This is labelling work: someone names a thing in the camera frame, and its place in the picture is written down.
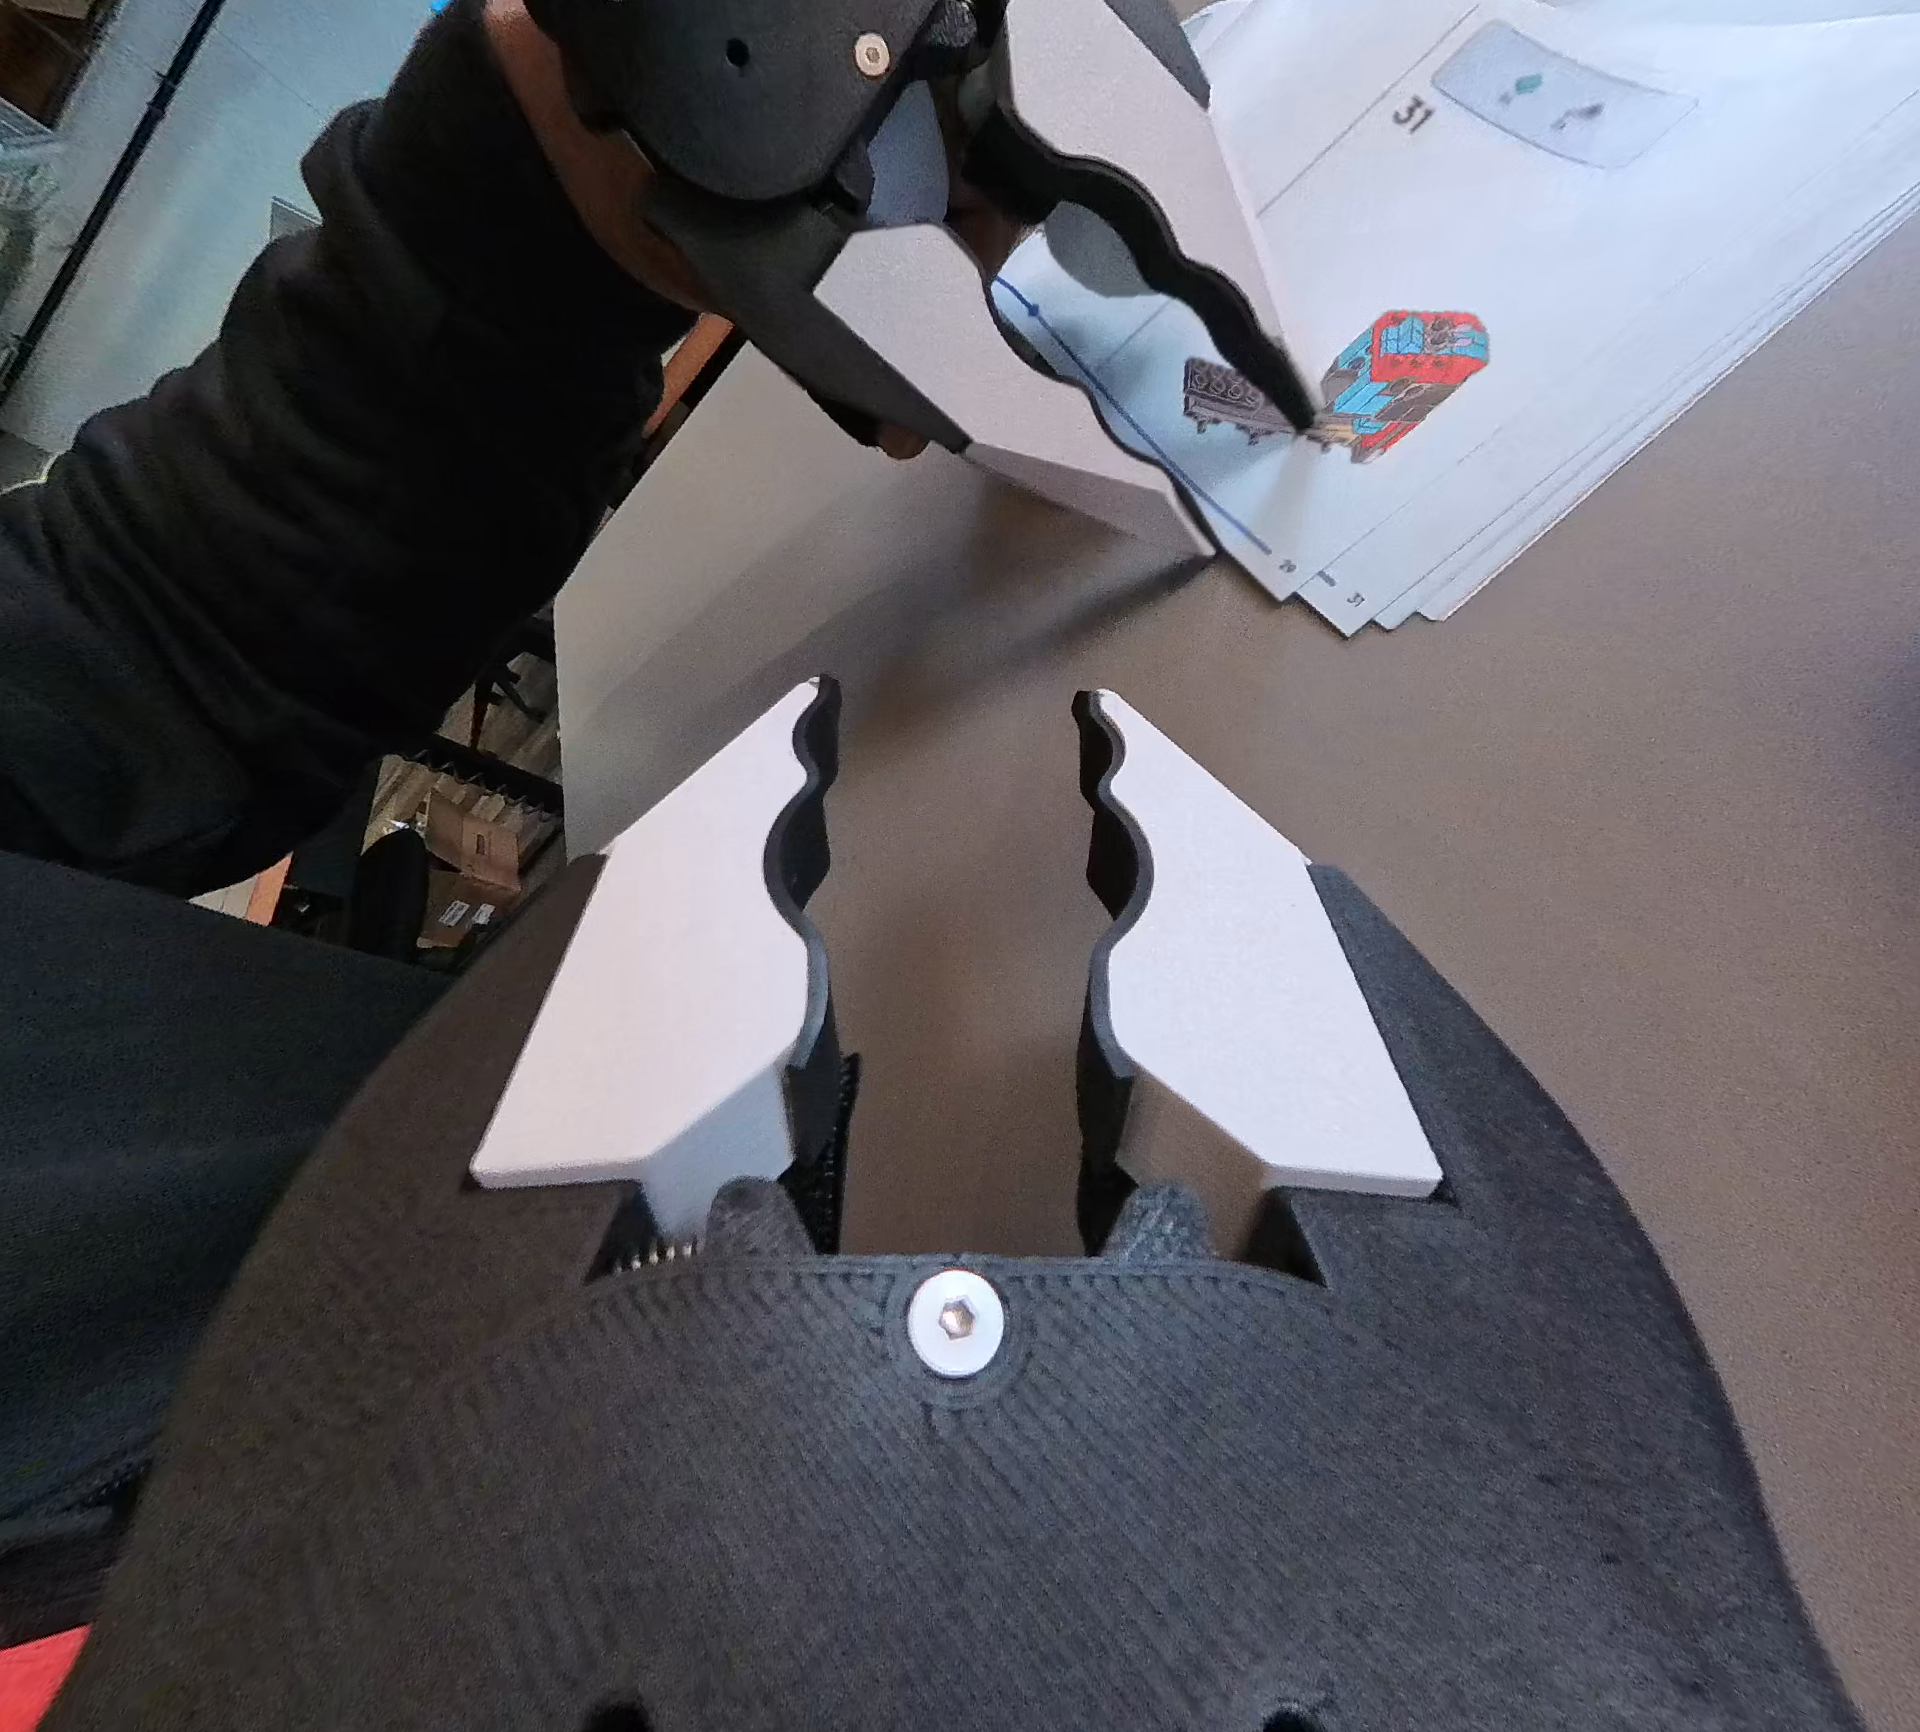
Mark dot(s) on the grey desk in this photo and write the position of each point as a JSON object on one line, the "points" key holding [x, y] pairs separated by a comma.
{"points": [[1500, 862]]}

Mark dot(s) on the brick building instruction booklet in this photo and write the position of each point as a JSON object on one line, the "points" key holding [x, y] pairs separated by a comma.
{"points": [[1574, 306]]}

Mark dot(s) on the person's left forearm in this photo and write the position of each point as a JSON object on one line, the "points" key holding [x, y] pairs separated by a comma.
{"points": [[375, 412]]}

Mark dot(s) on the person's black jacket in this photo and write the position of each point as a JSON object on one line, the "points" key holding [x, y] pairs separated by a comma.
{"points": [[180, 1162]]}

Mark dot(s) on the cardboard box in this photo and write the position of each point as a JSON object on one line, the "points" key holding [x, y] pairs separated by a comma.
{"points": [[480, 862]]}

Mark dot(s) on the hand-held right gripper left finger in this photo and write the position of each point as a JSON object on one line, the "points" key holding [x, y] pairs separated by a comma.
{"points": [[660, 997]]}

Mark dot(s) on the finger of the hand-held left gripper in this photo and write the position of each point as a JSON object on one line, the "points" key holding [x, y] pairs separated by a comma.
{"points": [[960, 367], [1141, 157]]}

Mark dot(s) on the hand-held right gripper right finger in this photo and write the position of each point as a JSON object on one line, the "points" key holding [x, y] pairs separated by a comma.
{"points": [[1260, 1012]]}

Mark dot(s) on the person's left hand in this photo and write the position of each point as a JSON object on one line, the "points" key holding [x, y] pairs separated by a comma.
{"points": [[593, 181]]}

